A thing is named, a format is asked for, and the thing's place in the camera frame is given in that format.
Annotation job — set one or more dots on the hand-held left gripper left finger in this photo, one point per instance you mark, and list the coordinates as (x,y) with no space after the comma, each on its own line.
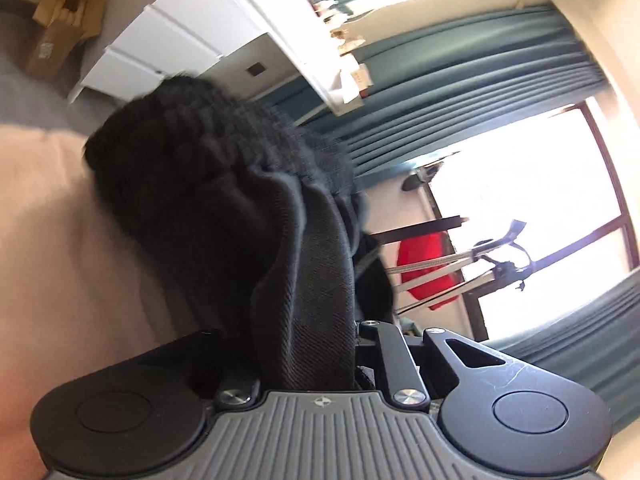
(235,396)

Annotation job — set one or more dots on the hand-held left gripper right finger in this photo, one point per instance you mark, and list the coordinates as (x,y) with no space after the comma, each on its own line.
(390,355)

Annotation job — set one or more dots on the dark object on purifier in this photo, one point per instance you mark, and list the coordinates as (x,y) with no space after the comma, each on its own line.
(420,181)

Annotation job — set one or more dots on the pink bed sheet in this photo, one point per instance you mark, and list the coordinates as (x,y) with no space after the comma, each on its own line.
(60,260)

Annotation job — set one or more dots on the black pants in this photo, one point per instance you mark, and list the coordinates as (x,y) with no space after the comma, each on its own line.
(225,200)

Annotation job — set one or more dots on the teal curtain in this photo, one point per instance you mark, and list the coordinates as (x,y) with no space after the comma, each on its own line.
(450,70)
(590,330)

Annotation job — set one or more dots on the white dressing table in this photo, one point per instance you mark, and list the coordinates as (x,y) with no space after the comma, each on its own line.
(190,25)

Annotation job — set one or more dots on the tissue box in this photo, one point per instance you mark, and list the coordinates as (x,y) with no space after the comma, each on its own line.
(361,77)

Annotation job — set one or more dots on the window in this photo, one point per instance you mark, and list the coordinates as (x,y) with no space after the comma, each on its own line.
(540,180)

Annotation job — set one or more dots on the red garment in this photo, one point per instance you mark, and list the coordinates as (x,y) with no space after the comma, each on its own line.
(422,255)

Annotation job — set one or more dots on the cardboard box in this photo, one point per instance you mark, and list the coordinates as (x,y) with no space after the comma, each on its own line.
(55,35)

